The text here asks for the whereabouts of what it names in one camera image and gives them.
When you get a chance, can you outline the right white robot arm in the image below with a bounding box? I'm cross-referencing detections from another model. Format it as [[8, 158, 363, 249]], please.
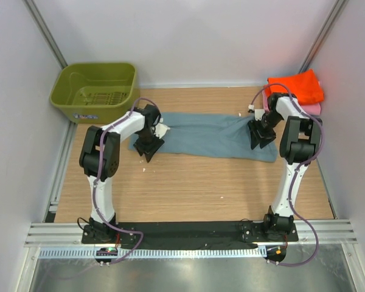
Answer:
[[248, 92, 322, 241]]

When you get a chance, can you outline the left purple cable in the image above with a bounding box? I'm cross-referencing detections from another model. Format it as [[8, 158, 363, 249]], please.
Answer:
[[91, 97, 155, 266]]

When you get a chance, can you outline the olive green plastic basket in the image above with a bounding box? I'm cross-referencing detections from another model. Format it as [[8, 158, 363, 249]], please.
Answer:
[[50, 63, 139, 125]]

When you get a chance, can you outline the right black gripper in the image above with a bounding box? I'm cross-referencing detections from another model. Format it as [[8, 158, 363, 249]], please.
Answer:
[[248, 111, 283, 149]]

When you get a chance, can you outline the left corner aluminium post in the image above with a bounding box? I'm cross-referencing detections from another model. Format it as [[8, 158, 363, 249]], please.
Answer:
[[23, 0, 68, 69]]

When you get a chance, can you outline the right corner aluminium post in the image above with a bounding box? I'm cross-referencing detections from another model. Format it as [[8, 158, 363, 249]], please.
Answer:
[[298, 0, 349, 73]]

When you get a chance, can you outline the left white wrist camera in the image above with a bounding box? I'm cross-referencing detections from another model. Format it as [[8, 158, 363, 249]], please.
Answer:
[[155, 123, 170, 139]]

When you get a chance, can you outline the corner aluminium post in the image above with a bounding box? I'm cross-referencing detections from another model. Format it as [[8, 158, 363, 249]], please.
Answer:
[[298, 0, 349, 73], [23, 0, 68, 69]]

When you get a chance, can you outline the orange folded t shirt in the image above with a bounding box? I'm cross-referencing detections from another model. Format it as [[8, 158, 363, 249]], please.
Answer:
[[265, 69, 324, 105]]

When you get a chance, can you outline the white slotted cable duct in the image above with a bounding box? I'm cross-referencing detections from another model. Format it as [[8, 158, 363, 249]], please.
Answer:
[[39, 246, 266, 260]]

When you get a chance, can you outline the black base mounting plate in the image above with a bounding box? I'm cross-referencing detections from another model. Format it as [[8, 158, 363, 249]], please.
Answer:
[[81, 219, 299, 251]]

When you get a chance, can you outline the grey-blue t shirt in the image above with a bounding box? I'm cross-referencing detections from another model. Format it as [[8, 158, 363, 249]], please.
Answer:
[[127, 111, 278, 164]]

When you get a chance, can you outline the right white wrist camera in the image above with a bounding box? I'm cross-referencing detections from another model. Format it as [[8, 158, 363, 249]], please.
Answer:
[[248, 104, 265, 121]]

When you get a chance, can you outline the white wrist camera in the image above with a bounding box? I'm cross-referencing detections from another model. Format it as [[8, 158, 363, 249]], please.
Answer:
[[248, 104, 265, 121], [155, 123, 170, 139]]

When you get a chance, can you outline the pink folded t shirt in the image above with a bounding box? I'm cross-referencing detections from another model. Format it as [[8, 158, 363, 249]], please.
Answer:
[[262, 92, 321, 116]]

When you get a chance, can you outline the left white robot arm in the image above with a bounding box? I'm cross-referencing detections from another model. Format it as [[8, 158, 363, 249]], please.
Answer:
[[79, 104, 168, 243]]

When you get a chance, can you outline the aluminium frame rail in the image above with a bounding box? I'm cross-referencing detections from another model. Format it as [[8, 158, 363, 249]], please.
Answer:
[[25, 220, 357, 250]]

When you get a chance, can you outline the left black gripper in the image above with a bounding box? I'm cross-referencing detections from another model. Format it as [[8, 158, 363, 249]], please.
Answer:
[[134, 129, 164, 162]]

